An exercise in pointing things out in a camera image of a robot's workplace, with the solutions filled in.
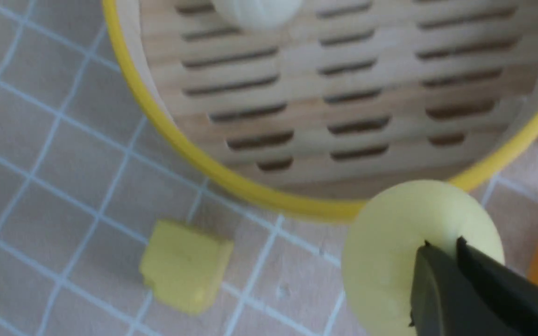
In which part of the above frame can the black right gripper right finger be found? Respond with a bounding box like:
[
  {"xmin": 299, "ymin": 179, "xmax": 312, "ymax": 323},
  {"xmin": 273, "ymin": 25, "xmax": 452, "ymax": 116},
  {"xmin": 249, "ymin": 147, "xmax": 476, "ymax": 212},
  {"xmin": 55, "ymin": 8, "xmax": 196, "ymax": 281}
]
[{"xmin": 455, "ymin": 238, "xmax": 538, "ymax": 336}]

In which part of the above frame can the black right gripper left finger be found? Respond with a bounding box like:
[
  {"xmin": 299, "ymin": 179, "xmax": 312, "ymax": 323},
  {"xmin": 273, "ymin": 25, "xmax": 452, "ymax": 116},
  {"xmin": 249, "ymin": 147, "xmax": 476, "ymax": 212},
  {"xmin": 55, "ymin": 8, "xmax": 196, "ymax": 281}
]
[{"xmin": 408, "ymin": 242, "xmax": 519, "ymax": 336}]

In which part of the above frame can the yellow bun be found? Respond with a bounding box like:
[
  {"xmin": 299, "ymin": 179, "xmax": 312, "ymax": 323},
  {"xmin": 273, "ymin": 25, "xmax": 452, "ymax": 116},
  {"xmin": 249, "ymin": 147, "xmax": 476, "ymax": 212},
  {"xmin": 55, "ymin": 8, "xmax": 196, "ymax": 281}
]
[{"xmin": 341, "ymin": 180, "xmax": 505, "ymax": 336}]

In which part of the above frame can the white bun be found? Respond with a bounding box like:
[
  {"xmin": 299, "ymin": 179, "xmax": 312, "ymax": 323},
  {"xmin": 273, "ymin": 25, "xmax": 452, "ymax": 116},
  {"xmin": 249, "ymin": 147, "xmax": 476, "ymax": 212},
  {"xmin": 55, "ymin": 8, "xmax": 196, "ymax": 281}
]
[{"xmin": 211, "ymin": 0, "xmax": 304, "ymax": 30}]

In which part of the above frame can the bamboo steamer tray yellow rim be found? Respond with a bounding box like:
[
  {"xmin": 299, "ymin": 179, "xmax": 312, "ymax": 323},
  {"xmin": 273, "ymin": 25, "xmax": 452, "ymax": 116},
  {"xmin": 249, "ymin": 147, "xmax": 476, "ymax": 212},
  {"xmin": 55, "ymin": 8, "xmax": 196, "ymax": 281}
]
[{"xmin": 102, "ymin": 0, "xmax": 538, "ymax": 223}]

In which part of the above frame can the yellow notched block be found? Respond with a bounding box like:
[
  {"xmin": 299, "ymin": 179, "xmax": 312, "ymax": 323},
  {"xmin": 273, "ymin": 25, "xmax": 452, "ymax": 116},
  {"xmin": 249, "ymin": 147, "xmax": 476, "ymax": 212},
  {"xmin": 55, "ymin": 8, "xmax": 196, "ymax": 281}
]
[{"xmin": 139, "ymin": 220, "xmax": 234, "ymax": 315}]

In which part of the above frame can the checked orange tablecloth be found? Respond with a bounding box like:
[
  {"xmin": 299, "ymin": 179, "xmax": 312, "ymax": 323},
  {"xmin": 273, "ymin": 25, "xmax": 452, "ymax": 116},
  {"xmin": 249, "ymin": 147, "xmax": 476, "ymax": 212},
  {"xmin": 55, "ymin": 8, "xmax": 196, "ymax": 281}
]
[{"xmin": 0, "ymin": 0, "xmax": 538, "ymax": 336}]

